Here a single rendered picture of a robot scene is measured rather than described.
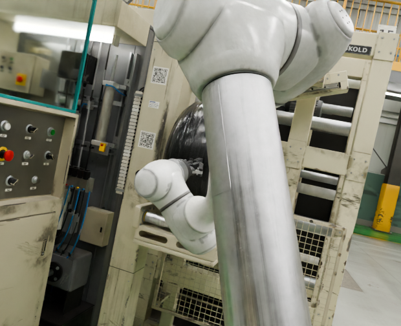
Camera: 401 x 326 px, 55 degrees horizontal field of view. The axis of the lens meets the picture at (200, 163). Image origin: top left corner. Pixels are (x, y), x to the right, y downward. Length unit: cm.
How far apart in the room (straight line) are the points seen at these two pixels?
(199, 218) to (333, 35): 56
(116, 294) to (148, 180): 97
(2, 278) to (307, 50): 136
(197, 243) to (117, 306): 93
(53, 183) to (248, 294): 143
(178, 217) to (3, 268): 82
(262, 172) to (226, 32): 19
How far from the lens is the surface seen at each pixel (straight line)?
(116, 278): 186
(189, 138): 147
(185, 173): 115
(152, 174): 100
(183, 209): 102
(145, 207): 166
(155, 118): 172
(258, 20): 55
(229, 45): 52
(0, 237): 156
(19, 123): 156
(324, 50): 65
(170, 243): 160
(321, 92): 200
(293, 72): 64
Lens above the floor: 126
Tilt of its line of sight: 3 degrees down
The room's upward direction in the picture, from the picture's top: 12 degrees clockwise
